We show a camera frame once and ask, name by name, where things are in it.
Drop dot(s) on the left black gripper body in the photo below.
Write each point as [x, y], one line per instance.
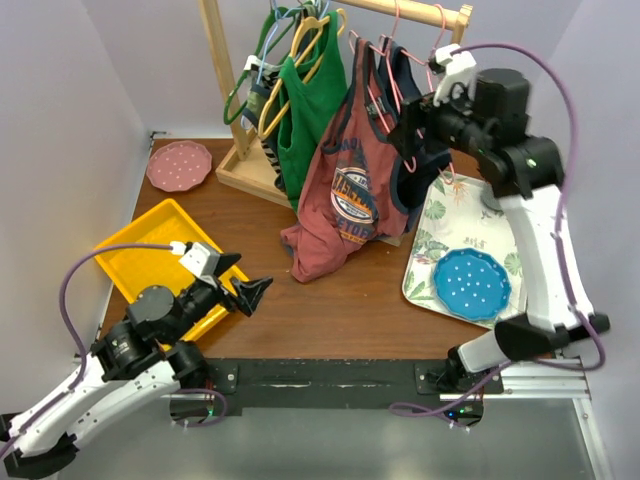
[199, 300]

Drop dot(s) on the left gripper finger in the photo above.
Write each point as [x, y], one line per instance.
[248, 294]
[225, 261]

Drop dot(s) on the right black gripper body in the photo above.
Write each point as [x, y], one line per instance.
[447, 123]

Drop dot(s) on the pink wire hanger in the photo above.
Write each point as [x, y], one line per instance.
[424, 63]
[385, 50]

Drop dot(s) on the red tank top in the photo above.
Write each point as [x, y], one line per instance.
[350, 196]

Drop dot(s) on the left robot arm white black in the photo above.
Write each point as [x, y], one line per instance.
[143, 357]

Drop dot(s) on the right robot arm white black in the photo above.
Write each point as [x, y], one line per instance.
[486, 118]

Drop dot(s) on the navy blue tank top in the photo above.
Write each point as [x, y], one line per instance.
[431, 158]

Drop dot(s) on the green tank top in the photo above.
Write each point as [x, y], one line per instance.
[312, 105]

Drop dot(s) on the light blue hanger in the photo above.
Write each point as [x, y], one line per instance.
[315, 9]

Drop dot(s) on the green hanger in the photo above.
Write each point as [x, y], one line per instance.
[256, 67]

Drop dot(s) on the yellow plastic tray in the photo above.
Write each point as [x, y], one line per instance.
[133, 270]

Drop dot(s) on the grey mug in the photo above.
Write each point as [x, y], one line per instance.
[489, 200]

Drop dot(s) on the wooden clothes rack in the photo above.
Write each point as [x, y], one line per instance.
[245, 167]

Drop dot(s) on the pink dotted plate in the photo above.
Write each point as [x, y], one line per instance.
[179, 166]

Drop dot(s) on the blue dotted plate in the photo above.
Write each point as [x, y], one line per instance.
[471, 285]

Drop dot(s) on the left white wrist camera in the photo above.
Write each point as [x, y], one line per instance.
[200, 259]

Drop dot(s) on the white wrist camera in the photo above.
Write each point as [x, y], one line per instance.
[455, 69]
[200, 259]

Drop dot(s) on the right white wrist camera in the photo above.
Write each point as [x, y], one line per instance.
[455, 69]

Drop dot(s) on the black mounting base plate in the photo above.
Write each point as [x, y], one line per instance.
[332, 384]

